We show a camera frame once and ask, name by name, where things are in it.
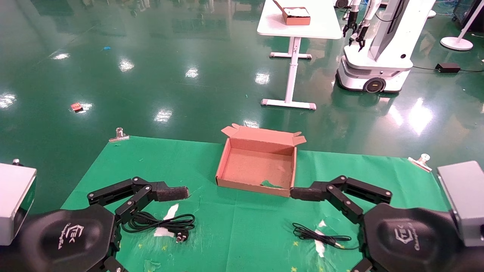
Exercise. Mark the green table cloth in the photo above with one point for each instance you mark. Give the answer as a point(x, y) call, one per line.
point(234, 234)

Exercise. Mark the black floor power adapter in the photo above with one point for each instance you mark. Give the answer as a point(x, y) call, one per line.
point(448, 68)

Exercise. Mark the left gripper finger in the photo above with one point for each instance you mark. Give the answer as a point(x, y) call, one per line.
point(172, 193)

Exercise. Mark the dark cabinet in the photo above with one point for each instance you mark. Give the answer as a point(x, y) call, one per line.
point(463, 13)

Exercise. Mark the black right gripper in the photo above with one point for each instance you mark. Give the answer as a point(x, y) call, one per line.
point(408, 241)

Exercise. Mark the open brown cardboard box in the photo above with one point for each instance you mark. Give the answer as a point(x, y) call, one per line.
point(257, 166)

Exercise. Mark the white wheeled robot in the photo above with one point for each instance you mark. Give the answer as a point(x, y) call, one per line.
point(385, 56)

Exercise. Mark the white floor stand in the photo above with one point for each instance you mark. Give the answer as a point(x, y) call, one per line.
point(456, 44)

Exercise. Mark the white table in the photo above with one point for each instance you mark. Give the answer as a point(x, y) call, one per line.
point(302, 26)

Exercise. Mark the green cloth scrap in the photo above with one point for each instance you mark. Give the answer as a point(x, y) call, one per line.
point(270, 185)

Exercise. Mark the small brown box with contents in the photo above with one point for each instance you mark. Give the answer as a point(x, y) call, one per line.
point(297, 17)

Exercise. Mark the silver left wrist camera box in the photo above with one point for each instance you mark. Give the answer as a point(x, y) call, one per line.
point(13, 204)

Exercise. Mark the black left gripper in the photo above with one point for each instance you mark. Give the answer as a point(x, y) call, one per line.
point(72, 241)

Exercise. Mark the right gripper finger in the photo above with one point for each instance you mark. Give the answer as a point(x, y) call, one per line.
point(306, 193)

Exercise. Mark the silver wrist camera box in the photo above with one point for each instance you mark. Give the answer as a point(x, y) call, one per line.
point(13, 204)
point(465, 200)

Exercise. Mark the red floor object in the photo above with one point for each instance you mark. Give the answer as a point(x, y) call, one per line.
point(76, 107)

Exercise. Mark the metal table clip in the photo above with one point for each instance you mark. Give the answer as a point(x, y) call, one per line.
point(420, 161)
point(119, 136)

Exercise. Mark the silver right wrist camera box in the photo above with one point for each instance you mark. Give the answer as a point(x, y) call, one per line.
point(465, 200)

